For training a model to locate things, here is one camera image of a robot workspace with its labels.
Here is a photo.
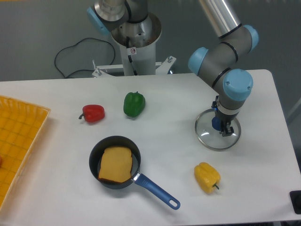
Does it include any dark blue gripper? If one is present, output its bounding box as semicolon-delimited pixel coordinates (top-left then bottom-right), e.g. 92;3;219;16
211;101;240;137

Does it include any glass pot lid blue knob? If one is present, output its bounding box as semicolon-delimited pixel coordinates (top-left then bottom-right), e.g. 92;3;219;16
194;109;241;151

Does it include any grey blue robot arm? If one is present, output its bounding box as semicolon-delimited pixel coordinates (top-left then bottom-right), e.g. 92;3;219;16
87;0;259;137

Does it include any yellow bell pepper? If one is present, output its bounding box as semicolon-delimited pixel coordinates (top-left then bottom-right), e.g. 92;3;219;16
194;162;221;194

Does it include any black device at table edge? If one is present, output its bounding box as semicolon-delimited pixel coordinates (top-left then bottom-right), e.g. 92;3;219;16
289;190;301;214

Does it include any green bell pepper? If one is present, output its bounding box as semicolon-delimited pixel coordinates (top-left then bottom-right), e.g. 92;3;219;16
123;91;146;118

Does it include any yellow toast slice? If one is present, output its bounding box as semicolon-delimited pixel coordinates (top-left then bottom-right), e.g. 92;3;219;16
98;146;133;183

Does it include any red bell pepper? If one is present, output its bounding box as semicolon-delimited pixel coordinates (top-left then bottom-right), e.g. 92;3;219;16
79;105;105;123

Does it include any yellow plastic basket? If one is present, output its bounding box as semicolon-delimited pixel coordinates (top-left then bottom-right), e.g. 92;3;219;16
0;96;51;207

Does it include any black saucepan blue handle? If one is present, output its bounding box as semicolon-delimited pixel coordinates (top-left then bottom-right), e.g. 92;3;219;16
89;136;181;210

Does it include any black cable on floor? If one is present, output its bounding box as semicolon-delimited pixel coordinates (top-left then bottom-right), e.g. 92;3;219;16
54;37;116;79

